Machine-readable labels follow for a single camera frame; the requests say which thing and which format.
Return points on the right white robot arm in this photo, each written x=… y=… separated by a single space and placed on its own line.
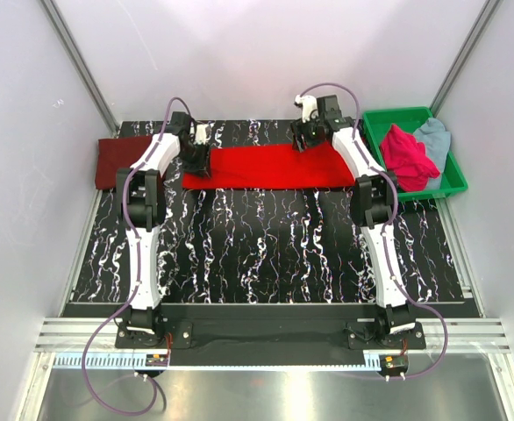
x=373 y=209

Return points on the grey-blue crumpled t-shirt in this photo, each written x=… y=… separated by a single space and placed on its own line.
x=437 y=140

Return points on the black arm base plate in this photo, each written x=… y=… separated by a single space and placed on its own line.
x=260 y=335

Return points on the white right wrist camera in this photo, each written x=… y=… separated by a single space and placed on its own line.
x=309 y=107

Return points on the pink crumpled t-shirt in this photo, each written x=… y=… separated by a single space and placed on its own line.
x=407 y=158

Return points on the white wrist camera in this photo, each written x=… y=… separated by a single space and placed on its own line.
x=309 y=107
x=202 y=134

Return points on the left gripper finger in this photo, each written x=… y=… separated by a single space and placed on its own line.
x=193 y=169
x=205 y=170

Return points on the bright red t-shirt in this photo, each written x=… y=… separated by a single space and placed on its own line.
x=275 y=167

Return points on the orange connector block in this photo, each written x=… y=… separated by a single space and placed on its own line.
x=395 y=361
x=157 y=360

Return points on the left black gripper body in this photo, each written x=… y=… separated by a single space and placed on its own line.
x=195 y=156

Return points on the left orange connector block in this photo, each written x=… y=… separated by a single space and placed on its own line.
x=157 y=360

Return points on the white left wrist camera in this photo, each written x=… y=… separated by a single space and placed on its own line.
x=202 y=134

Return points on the right orange connector block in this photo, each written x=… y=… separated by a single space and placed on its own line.
x=395 y=361

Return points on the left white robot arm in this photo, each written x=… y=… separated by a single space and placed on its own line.
x=143 y=211

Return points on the folded maroon t-shirt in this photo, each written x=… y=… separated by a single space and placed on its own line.
x=114 y=154

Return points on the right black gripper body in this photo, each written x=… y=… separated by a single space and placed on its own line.
x=309 y=131

